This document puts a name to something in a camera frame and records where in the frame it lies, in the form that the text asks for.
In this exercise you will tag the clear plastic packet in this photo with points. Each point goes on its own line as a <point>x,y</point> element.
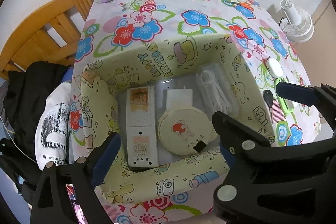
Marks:
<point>215,90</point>

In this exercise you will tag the black key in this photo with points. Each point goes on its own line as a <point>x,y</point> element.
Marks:
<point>267,96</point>

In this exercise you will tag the orange scissors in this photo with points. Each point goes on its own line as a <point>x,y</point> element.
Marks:
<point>246,5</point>

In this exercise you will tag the white standing fan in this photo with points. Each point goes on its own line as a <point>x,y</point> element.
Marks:
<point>299,27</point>

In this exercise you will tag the white printed cloth bag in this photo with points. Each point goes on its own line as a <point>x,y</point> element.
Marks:
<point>52,134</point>

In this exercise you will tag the wooden chair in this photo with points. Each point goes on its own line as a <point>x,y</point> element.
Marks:
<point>39,37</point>

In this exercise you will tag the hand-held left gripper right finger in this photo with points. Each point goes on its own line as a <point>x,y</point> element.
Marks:
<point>226,159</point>

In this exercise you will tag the white charger adapter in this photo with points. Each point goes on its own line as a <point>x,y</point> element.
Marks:
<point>178,99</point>

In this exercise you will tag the dark bag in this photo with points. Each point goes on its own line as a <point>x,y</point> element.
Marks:
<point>15,161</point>

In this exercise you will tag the white power strip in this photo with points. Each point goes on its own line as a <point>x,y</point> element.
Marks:
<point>141,119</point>

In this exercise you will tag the yellow cartoon storage box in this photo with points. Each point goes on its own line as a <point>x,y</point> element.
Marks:
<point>168,56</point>

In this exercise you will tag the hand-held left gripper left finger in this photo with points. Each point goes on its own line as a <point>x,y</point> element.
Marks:
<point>106,158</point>

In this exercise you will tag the black clothing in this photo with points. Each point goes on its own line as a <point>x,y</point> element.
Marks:
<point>29,92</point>

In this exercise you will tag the white round case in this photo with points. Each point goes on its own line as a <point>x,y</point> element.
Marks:
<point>274,66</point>

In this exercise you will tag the cream round compact mirror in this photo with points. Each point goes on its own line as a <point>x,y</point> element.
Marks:
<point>183,129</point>

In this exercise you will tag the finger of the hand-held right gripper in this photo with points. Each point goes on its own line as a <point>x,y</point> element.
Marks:
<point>236,132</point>
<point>296,94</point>

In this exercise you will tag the green panda speaker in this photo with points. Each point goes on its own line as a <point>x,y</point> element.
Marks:
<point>284,105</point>

